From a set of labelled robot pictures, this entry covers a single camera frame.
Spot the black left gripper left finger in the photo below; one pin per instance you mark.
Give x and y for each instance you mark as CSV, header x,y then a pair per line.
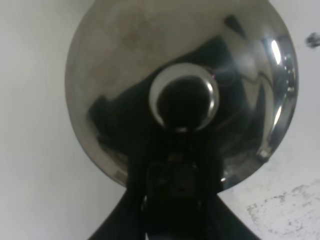
x,y
126,221

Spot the stainless steel teapot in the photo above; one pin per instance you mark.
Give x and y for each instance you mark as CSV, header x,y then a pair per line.
x,y
212,81

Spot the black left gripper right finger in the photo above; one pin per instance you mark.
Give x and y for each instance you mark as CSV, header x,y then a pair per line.
x,y
213,220

